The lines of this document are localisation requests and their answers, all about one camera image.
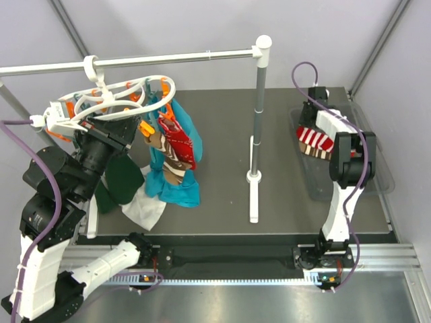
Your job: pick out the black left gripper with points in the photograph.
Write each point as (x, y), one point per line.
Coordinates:
(118, 132)

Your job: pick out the white round clip hanger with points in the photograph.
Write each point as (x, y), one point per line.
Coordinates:
(114, 101)

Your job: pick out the red snowflake sock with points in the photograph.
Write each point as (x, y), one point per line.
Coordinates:
(179, 140)

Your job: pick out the brown striped sock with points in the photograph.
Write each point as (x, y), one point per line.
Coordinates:
(314, 152)
(173, 169)

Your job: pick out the red white striped sock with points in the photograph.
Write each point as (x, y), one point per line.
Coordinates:
(315, 139)

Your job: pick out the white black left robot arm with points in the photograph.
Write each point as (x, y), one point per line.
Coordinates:
(62, 183)

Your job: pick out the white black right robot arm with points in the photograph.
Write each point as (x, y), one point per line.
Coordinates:
(325, 133)

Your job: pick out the orange clothes peg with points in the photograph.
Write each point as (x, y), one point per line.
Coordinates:
(146, 129)

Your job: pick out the dark green cloth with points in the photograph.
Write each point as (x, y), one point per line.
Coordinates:
(118, 185)

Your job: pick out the orange peg holding snowflake sock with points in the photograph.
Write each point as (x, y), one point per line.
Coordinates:
(167, 112)

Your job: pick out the white rack left foot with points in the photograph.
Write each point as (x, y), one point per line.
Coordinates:
(92, 222)

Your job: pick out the white rack foot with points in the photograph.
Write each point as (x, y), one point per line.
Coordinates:
(92, 222)
(253, 181)

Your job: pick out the white cloth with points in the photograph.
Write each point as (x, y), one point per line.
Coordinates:
(143, 210)

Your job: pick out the teal cloth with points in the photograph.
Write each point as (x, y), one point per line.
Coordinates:
(187, 193)

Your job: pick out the black base bar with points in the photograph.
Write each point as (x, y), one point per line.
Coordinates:
(233, 262)

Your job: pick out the white rack right foot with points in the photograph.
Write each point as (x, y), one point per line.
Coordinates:
(253, 181)

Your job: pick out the clear plastic bin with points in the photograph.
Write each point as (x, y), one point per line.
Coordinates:
(316, 171)

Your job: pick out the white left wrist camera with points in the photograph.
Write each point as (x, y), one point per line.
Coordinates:
(56, 120)

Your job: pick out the grey rack left post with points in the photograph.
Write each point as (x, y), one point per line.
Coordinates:
(7, 95)

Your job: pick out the grey rack post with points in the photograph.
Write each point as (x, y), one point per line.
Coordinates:
(7, 95)
(258, 117)

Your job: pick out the grey rack right post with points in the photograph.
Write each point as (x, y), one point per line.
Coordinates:
(258, 117)

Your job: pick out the silver clothes rack rail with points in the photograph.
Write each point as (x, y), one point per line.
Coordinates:
(259, 51)

